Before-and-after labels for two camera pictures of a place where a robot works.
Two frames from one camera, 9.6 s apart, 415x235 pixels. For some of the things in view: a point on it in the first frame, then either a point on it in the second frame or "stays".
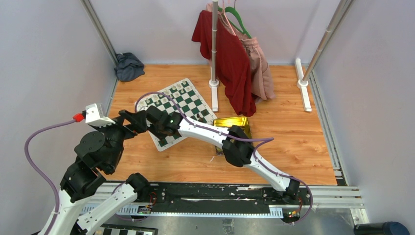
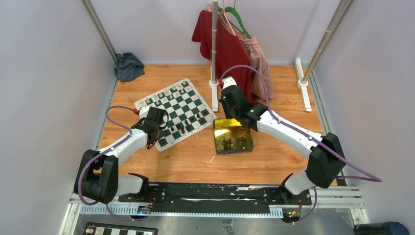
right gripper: [150, 127] -> [228, 115]
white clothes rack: [303, 82] stays
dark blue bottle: [387, 228] stays
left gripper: [138, 123] -> [141, 123]
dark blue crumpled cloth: [128, 66] stays
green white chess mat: [164, 108] stays
